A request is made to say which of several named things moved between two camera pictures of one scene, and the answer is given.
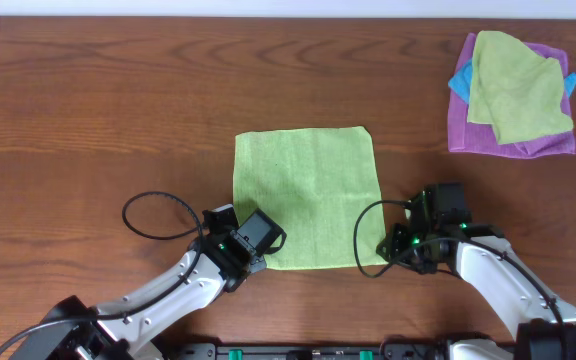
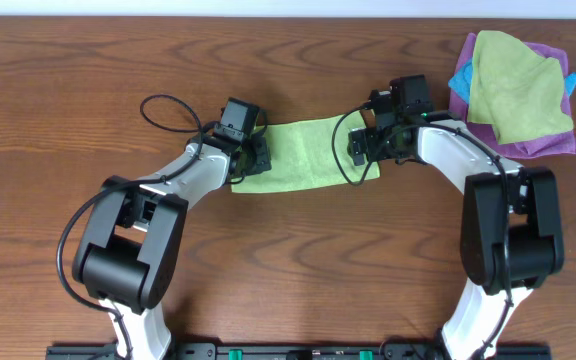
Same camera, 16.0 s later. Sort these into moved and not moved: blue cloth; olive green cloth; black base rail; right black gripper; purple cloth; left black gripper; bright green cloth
Moved: right black gripper; left black gripper; bright green cloth
Not moved: black base rail; olive green cloth; blue cloth; purple cloth
